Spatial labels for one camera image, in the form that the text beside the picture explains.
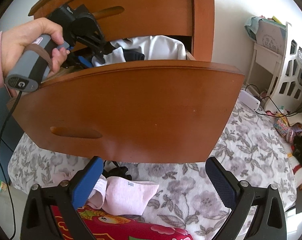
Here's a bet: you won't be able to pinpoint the pink cloth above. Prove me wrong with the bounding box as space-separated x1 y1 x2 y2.
87 175 159 216

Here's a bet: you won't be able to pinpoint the white garment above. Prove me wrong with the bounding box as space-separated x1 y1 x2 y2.
92 35 186 67

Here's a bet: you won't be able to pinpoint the wooden drawer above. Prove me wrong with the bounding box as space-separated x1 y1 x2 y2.
7 60 244 163
66 0 194 37

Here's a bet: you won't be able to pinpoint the dark navy socks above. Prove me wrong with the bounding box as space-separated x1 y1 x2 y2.
110 38 145 63

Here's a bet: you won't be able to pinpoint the person's left hand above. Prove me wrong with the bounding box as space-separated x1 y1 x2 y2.
1 18 64 77

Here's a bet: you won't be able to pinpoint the red floral blanket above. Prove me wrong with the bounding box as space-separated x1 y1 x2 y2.
49 204 194 240

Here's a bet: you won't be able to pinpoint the wooden nightstand cabinet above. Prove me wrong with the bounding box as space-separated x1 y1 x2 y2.
29 0 214 61

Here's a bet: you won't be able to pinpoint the grey floral bed sheet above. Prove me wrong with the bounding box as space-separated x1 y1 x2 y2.
7 97 298 240

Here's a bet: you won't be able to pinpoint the white power box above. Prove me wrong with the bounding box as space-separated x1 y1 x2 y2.
238 90 260 112

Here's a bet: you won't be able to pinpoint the pile of toys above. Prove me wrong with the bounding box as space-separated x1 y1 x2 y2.
266 111 302 168

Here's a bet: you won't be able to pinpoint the white toy dollhouse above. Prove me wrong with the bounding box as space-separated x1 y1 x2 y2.
245 17 302 115

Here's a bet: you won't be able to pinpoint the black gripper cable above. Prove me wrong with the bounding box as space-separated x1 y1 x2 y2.
0 89 24 240

